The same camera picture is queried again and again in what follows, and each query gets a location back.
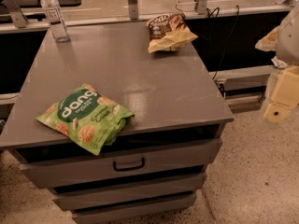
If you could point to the brown chip bag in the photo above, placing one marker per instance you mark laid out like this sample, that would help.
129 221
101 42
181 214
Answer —
169 32

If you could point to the metal railing frame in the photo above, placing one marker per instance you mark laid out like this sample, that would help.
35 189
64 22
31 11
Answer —
19 16

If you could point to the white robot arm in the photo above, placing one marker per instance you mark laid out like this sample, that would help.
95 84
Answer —
284 41

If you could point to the grey drawer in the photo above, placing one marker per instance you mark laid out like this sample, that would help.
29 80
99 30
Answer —
130 191
84 169
179 201

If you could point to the black drawer handle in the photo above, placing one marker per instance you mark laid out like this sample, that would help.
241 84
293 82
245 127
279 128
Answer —
128 166

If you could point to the green rice chip bag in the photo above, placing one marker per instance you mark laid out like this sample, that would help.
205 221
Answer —
88 118

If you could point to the top grey drawer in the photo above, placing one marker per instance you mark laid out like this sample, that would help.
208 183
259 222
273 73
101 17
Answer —
84 169

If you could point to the middle grey drawer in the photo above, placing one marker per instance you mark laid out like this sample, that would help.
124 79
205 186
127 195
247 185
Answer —
130 191

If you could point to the bottom grey drawer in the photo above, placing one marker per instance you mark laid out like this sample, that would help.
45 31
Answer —
179 201

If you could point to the grey metal floor rail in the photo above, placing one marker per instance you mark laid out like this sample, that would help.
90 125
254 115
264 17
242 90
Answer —
244 89

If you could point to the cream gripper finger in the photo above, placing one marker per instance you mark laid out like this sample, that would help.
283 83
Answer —
268 42
285 96

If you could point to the clear water bottle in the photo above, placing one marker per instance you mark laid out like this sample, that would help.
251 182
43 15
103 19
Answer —
55 20

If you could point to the grey drawer cabinet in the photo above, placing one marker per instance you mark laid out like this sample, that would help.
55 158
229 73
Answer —
171 94

